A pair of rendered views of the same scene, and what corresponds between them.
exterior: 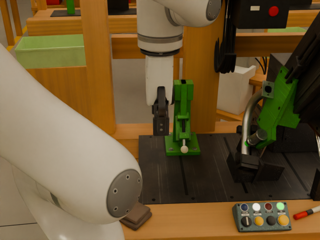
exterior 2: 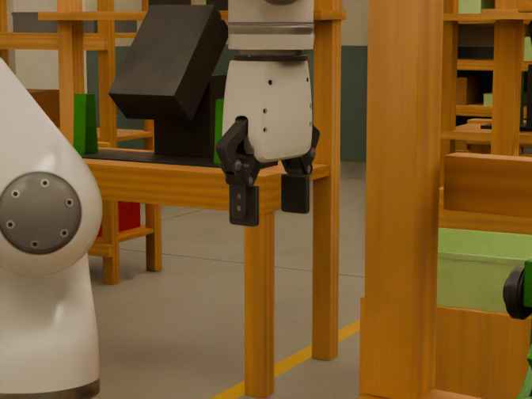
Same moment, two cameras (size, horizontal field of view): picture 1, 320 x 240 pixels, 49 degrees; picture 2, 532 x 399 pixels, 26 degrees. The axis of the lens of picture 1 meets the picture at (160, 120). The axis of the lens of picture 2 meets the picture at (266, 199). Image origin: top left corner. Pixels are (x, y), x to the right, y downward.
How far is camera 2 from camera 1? 0.75 m
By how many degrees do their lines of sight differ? 40
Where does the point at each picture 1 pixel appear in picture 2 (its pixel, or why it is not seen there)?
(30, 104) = not seen: outside the picture
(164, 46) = (252, 39)
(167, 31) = (256, 11)
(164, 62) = (249, 70)
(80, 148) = not seen: outside the picture
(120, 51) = (461, 191)
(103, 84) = (397, 260)
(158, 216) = not seen: outside the picture
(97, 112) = (377, 333)
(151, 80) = (227, 102)
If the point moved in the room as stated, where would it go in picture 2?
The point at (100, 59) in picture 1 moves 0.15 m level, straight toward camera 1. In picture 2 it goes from (396, 197) to (360, 210)
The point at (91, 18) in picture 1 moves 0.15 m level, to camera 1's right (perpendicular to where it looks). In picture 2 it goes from (386, 97) to (473, 101)
